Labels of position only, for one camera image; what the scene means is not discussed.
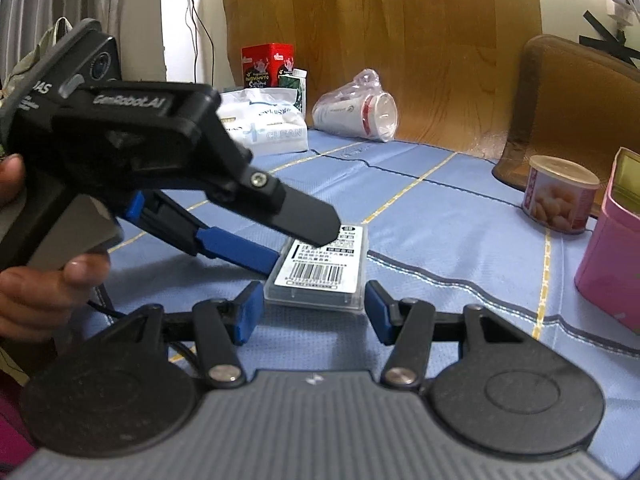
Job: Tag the peanut can with lid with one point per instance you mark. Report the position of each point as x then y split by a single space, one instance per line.
559 193

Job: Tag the bagged white red mug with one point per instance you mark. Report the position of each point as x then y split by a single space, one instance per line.
360 109

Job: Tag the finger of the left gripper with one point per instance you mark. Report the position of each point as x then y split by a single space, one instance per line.
301 216
158 215

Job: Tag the red tea box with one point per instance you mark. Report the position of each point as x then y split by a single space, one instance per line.
262 65

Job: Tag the blue table mat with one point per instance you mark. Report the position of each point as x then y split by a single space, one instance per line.
440 228

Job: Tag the green white drink carton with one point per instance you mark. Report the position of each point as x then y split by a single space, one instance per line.
296 79

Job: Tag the pink metal tin box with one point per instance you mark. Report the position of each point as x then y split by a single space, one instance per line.
608 275

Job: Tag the clear box with barcode label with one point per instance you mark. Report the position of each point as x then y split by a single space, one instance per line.
327 278

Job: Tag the white tissue pack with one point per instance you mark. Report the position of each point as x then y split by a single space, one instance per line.
264 120

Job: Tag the brown woven seat cushion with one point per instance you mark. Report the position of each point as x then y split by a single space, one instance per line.
572 102

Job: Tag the wood pattern board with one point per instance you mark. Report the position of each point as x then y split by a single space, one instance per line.
451 65

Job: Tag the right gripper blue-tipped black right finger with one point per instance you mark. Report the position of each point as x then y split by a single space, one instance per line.
410 326

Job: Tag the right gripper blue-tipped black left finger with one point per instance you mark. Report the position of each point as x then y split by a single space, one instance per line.
209 334

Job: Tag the person's left hand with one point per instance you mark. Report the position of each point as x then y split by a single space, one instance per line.
35 304

